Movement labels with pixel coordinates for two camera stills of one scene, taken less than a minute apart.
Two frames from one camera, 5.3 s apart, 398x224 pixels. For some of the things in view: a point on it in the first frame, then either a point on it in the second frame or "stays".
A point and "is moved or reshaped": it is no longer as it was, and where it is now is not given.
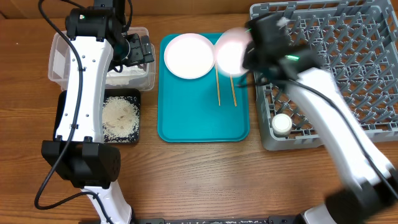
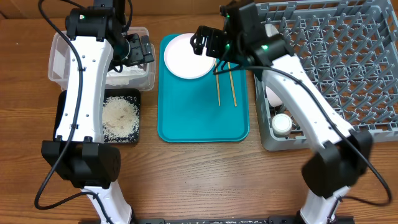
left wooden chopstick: x=217 y=84 stays
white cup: x=282 y=125 stays
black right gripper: x=250 y=60 -> x=211 y=38
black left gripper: x=140 y=56 stays
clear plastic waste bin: x=138 y=77 stays
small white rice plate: x=229 y=51 is moved or reshaped
